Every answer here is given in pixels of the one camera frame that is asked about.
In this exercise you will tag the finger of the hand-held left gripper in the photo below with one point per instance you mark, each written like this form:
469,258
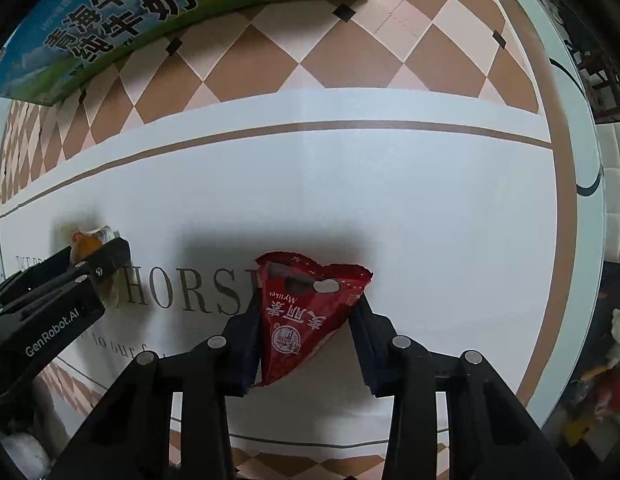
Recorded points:
107,257

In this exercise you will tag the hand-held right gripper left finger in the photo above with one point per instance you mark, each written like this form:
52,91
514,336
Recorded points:
247,340

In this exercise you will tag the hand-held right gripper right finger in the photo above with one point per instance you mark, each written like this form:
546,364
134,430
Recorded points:
365,345

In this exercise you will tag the clear packet with orange egg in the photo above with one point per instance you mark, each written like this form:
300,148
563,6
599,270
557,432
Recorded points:
84,245

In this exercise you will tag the red triangular packet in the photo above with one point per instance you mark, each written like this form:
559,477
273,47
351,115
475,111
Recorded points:
300,320

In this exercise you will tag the blue green milk carton box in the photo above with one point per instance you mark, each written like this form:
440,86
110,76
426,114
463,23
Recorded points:
139,5

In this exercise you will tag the printed checkered tablecloth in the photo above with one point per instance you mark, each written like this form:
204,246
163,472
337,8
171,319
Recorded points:
340,185

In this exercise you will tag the red and white soft item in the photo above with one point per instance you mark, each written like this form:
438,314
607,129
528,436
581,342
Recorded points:
610,385

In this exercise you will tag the white tufted sofa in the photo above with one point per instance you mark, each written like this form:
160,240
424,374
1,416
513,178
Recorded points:
615,185

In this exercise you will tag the dark chair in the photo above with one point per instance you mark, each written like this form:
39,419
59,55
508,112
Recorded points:
597,75

